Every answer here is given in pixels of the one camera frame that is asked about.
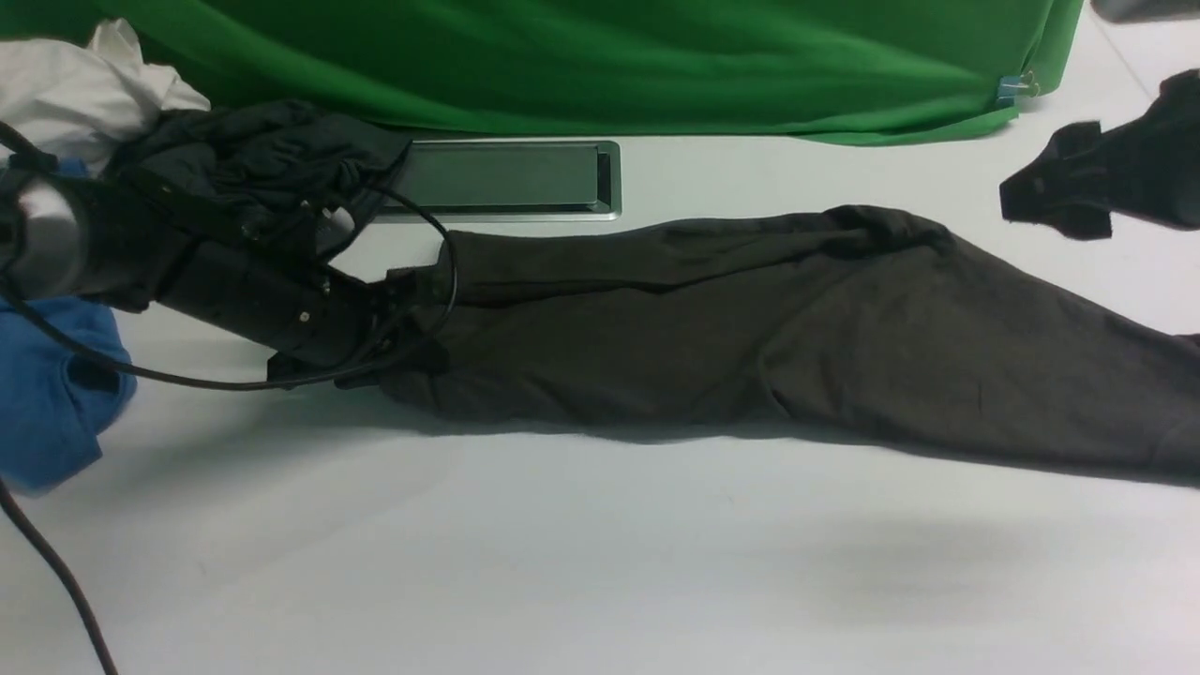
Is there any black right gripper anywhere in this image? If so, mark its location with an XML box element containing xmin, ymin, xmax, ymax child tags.
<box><xmin>998</xmin><ymin>68</ymin><xmax>1199</xmax><ymax>241</ymax></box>

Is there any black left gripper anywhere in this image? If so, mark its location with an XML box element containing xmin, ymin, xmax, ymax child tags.
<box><xmin>155</xmin><ymin>241</ymin><xmax>451</xmax><ymax>390</ymax></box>

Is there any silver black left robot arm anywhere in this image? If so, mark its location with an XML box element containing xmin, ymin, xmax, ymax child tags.
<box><xmin>2</xmin><ymin>168</ymin><xmax>460</xmax><ymax>392</ymax></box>

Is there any blue t-shirt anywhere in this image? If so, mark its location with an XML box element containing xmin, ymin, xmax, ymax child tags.
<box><xmin>0</xmin><ymin>159</ymin><xmax>139</xmax><ymax>492</ymax></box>

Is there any blue binder clip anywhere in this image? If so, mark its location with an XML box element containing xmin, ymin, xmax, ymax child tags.
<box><xmin>995</xmin><ymin>71</ymin><xmax>1040</xmax><ymax>108</ymax></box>

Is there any dark teal crumpled garment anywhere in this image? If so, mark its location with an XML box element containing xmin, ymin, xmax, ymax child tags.
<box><xmin>106</xmin><ymin>98</ymin><xmax>413</xmax><ymax>262</ymax></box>

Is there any white crumpled garment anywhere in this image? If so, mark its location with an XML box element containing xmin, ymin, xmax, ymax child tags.
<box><xmin>1</xmin><ymin>19</ymin><xmax>211</xmax><ymax>174</ymax></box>

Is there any green backdrop cloth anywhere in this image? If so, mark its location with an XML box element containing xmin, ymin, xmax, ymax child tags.
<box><xmin>2</xmin><ymin>1</ymin><xmax>1082</xmax><ymax>147</ymax></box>

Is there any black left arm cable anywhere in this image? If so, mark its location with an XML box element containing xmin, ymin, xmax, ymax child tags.
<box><xmin>0</xmin><ymin>123</ymin><xmax>460</xmax><ymax>675</ymax></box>

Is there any silver table cable hatch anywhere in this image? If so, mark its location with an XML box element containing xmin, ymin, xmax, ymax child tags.
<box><xmin>390</xmin><ymin>141</ymin><xmax>623</xmax><ymax>225</ymax></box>

